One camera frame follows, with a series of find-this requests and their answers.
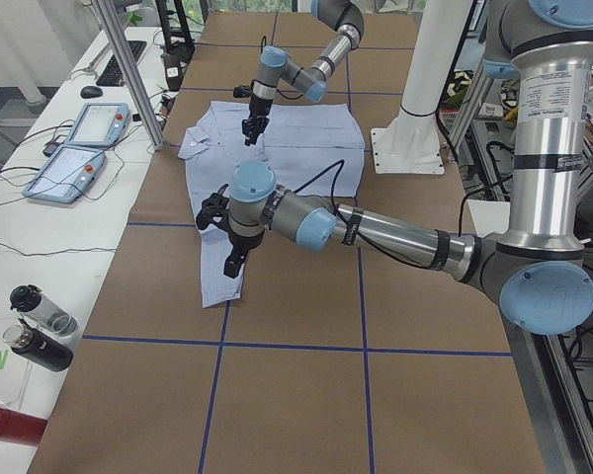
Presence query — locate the aluminium frame post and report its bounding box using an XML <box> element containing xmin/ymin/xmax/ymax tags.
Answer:
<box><xmin>92</xmin><ymin>0</ymin><xmax>164</xmax><ymax>151</ymax></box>

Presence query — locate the black keyboard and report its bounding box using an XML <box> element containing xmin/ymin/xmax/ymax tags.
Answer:
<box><xmin>95</xmin><ymin>39</ymin><xmax>149</xmax><ymax>89</ymax></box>

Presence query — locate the black pendant cable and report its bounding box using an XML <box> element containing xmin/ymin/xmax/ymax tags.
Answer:
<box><xmin>0</xmin><ymin>122</ymin><xmax>139</xmax><ymax>258</ymax></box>

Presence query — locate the red cylinder bottle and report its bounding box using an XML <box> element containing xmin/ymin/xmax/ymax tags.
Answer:
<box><xmin>0</xmin><ymin>407</ymin><xmax>47</xmax><ymax>446</ymax></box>

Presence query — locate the teach pendant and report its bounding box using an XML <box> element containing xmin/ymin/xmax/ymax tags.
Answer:
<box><xmin>22</xmin><ymin>145</ymin><xmax>107</xmax><ymax>204</ymax></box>
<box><xmin>64</xmin><ymin>103</ymin><xmax>131</xmax><ymax>149</ymax></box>

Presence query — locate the clear water bottle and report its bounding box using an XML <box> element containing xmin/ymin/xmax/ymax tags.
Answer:
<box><xmin>9</xmin><ymin>284</ymin><xmax>78</xmax><ymax>337</ymax></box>

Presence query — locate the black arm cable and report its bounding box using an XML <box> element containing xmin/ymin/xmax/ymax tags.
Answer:
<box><xmin>294</xmin><ymin>158</ymin><xmax>513</xmax><ymax>271</ymax></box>

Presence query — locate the near teach pendant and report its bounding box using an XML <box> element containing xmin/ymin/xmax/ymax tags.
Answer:
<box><xmin>22</xmin><ymin>145</ymin><xmax>107</xmax><ymax>204</ymax></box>

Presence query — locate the far teach pendant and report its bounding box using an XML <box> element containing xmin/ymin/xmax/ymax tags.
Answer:
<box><xmin>64</xmin><ymin>103</ymin><xmax>131</xmax><ymax>149</ymax></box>

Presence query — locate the black water bottle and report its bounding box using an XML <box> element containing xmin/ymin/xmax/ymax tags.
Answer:
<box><xmin>3</xmin><ymin>324</ymin><xmax>73</xmax><ymax>372</ymax></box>

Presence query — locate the black computer mouse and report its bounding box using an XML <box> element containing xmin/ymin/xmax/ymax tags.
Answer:
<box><xmin>80</xmin><ymin>85</ymin><xmax>103</xmax><ymax>99</ymax></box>

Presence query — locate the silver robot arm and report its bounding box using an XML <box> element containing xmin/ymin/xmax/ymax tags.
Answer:
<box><xmin>217</xmin><ymin>1</ymin><xmax>593</xmax><ymax>335</ymax></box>
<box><xmin>241</xmin><ymin>1</ymin><xmax>365</xmax><ymax>146</ymax></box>

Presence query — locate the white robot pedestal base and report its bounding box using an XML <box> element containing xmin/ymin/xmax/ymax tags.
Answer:
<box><xmin>371</xmin><ymin>0</ymin><xmax>476</xmax><ymax>176</ymax></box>

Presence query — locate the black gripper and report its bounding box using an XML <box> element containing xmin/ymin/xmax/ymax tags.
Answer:
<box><xmin>242</xmin><ymin>96</ymin><xmax>272</xmax><ymax>146</ymax></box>
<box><xmin>223</xmin><ymin>232</ymin><xmax>264</xmax><ymax>277</ymax></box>

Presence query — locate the light blue striped shirt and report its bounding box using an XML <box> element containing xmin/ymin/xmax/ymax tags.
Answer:
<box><xmin>177</xmin><ymin>100</ymin><xmax>367</xmax><ymax>310</ymax></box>

